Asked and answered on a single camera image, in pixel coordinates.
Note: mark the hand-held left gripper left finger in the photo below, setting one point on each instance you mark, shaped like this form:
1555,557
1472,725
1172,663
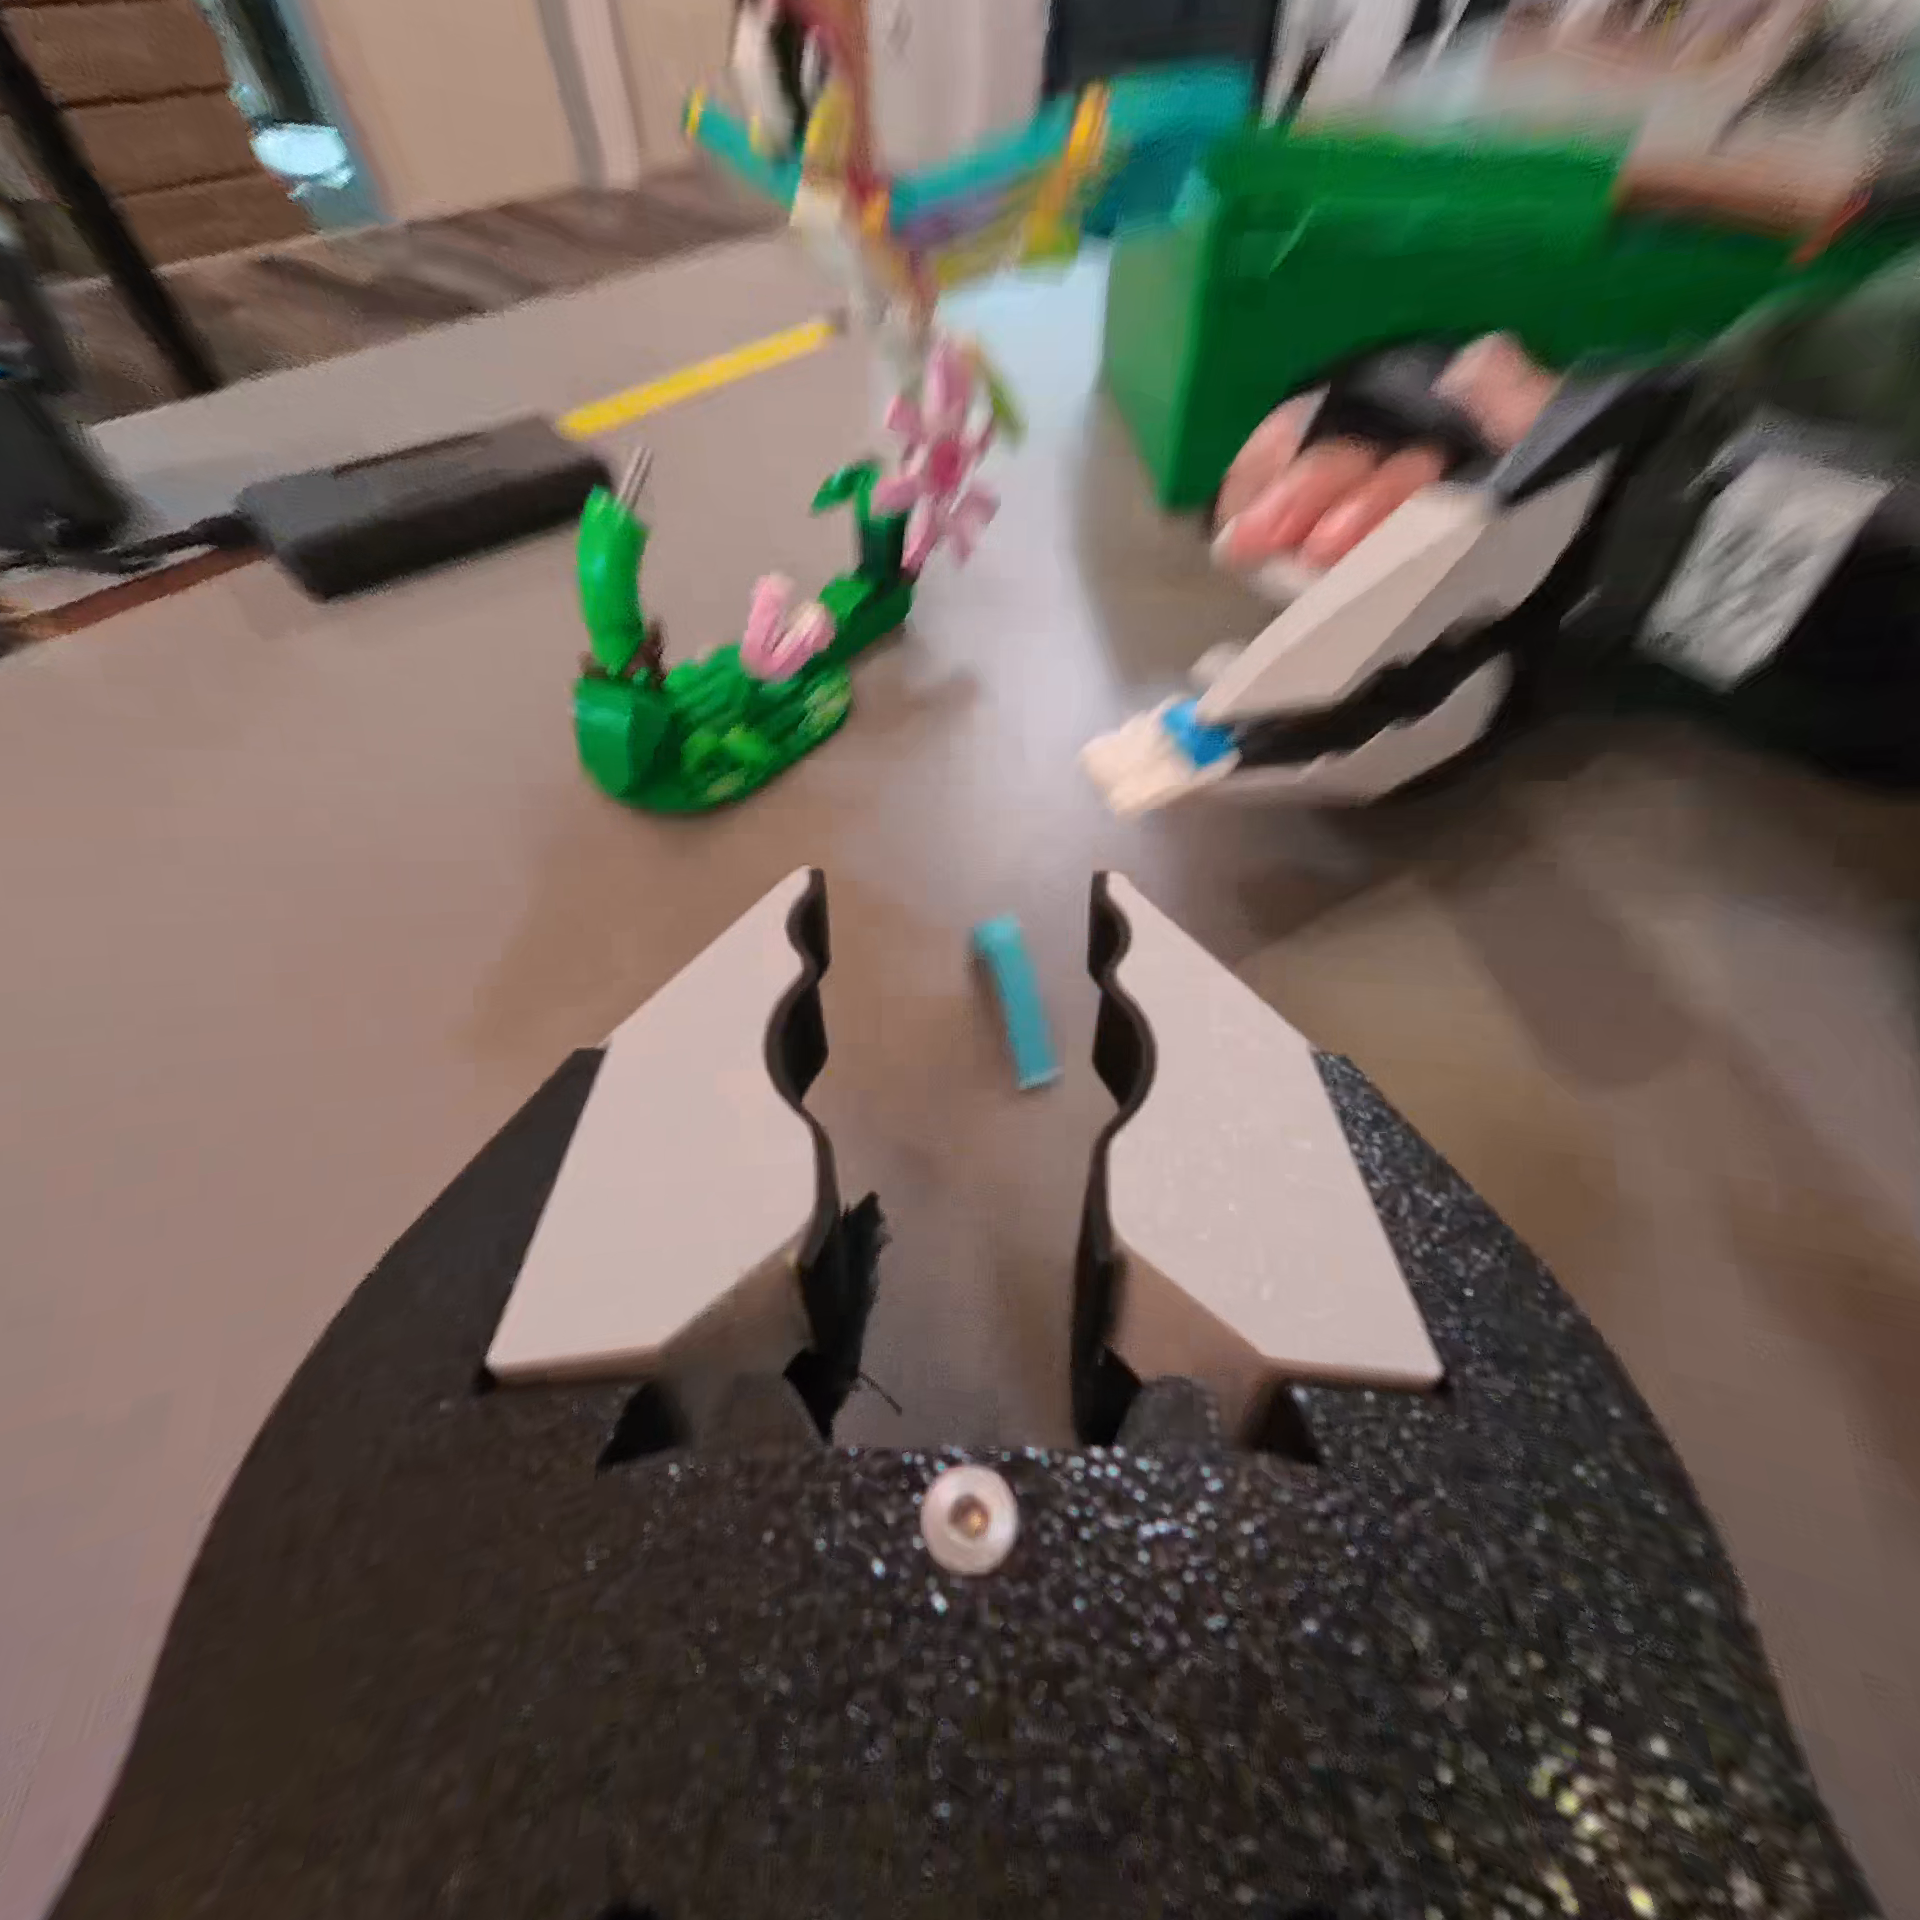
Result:
676,1168

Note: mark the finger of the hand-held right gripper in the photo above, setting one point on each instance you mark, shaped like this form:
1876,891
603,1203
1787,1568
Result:
1396,601
1425,750

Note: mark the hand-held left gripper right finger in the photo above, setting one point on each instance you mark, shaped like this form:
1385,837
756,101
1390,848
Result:
1260,1201

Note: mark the white and blue lego piece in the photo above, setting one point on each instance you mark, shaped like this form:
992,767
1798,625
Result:
1154,758

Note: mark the teal lego piece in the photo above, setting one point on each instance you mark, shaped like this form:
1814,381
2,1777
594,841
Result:
1020,1005

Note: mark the green lego box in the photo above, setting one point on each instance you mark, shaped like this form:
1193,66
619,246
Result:
1350,286

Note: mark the green lego plant model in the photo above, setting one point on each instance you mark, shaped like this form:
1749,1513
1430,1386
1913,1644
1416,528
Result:
706,720

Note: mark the person's right hand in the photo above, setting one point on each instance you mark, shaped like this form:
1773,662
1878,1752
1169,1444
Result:
1321,502

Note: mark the black power adapter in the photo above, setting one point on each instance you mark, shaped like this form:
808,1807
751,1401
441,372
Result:
435,502

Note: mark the yellow tape strip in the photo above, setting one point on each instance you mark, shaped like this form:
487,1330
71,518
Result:
697,382

